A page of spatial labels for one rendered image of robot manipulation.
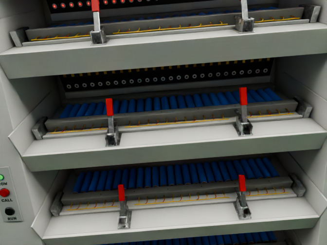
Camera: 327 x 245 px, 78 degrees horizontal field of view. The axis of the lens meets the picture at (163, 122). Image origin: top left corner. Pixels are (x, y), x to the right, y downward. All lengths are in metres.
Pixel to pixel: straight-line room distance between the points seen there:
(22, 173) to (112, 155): 0.18
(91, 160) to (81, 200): 0.15
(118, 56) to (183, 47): 0.12
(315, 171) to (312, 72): 0.21
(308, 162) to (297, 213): 0.12
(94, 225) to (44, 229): 0.11
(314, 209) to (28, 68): 0.66
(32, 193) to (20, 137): 0.12
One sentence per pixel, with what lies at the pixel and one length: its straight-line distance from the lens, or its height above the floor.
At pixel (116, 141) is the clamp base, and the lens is 0.41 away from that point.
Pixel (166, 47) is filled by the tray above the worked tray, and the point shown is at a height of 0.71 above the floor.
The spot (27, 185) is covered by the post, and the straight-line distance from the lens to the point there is 0.51.
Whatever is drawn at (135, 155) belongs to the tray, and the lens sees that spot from 0.41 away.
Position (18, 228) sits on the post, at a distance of 0.57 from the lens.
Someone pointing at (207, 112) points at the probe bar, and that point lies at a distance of 0.45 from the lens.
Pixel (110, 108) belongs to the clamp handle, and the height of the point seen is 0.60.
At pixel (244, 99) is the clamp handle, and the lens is 0.43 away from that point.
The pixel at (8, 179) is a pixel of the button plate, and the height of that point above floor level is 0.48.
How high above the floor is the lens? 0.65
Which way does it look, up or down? 12 degrees down
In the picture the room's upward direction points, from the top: 5 degrees counter-clockwise
